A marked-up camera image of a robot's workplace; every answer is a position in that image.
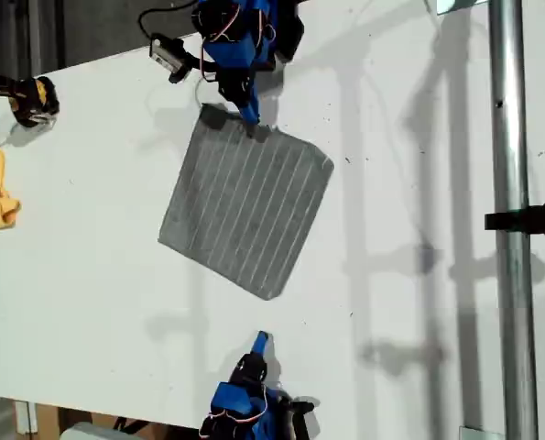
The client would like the grey striped towel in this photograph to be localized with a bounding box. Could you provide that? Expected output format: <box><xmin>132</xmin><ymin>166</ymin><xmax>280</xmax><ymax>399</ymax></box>
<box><xmin>158</xmin><ymin>103</ymin><xmax>336</xmax><ymax>303</ymax></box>

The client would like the white plastic object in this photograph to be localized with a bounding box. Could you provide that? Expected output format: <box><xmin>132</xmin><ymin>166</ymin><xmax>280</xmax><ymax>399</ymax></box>
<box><xmin>59</xmin><ymin>421</ymin><xmax>131</xmax><ymax>440</ymax></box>

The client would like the brown cardboard box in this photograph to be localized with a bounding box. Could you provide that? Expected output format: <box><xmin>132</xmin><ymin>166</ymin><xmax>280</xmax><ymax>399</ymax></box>
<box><xmin>33</xmin><ymin>402</ymin><xmax>204</xmax><ymax>440</ymax></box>

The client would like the white table leg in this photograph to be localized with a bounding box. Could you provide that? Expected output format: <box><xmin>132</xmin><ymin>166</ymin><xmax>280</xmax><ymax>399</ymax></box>
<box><xmin>14</xmin><ymin>400</ymin><xmax>38</xmax><ymax>435</ymax></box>

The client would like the black clamp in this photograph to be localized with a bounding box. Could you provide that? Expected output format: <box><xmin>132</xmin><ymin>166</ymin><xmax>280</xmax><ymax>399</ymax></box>
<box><xmin>484</xmin><ymin>194</ymin><xmax>545</xmax><ymax>243</ymax></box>

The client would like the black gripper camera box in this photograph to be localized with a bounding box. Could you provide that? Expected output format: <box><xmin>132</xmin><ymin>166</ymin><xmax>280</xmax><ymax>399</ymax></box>
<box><xmin>149</xmin><ymin>34</ymin><xmax>187</xmax><ymax>74</ymax></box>
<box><xmin>289</xmin><ymin>399</ymin><xmax>317</xmax><ymax>440</ymax></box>

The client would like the black camera cable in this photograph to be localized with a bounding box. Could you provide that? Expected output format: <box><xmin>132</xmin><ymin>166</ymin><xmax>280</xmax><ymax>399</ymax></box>
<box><xmin>137</xmin><ymin>0</ymin><xmax>200</xmax><ymax>40</ymax></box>

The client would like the steel post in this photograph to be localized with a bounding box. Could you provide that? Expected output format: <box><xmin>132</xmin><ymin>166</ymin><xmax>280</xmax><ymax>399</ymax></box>
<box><xmin>486</xmin><ymin>0</ymin><xmax>541</xmax><ymax>440</ymax></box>

